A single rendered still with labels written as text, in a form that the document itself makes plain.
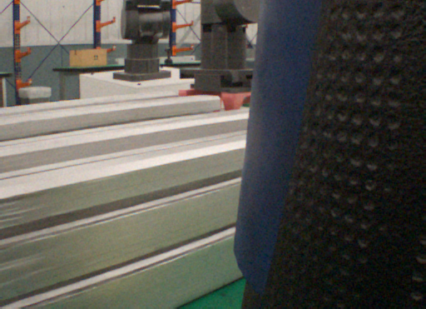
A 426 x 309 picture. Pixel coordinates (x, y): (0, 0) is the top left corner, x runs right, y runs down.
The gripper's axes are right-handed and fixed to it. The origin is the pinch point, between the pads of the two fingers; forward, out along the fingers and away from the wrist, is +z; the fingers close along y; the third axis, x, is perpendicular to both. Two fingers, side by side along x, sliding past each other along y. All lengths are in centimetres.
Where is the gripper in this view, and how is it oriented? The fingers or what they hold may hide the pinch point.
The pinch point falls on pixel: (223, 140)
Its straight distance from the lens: 57.1
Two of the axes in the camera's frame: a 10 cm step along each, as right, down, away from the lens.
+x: 7.3, -1.5, 6.7
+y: 6.9, 1.5, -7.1
